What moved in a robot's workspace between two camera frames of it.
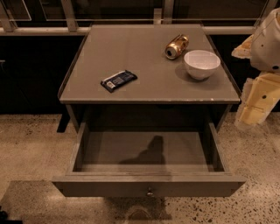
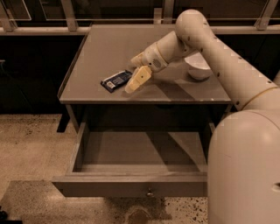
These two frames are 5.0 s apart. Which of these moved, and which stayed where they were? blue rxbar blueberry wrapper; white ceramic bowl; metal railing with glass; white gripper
Moved: white gripper
Stayed: white ceramic bowl; blue rxbar blueberry wrapper; metal railing with glass
